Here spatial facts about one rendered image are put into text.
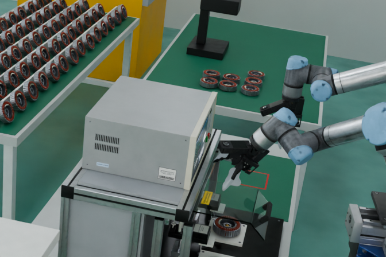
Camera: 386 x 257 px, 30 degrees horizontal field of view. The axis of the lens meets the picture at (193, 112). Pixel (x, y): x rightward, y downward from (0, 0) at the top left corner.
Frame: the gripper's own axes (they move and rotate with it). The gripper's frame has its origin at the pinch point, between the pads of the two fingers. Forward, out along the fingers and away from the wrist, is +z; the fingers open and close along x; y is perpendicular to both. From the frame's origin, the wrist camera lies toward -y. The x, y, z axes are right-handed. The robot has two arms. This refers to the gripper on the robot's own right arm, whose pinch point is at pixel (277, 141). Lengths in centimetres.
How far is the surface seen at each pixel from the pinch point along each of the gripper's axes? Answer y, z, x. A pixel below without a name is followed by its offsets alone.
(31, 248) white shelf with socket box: -72, -5, -99
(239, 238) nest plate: -9.9, 37.1, -15.8
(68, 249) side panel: -71, 29, -48
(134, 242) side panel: -48, 20, -53
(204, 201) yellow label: -26.4, 8.7, -38.6
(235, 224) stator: -11.9, 33.9, -10.8
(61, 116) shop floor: -134, 115, 244
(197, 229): -27.2, 23.2, -34.9
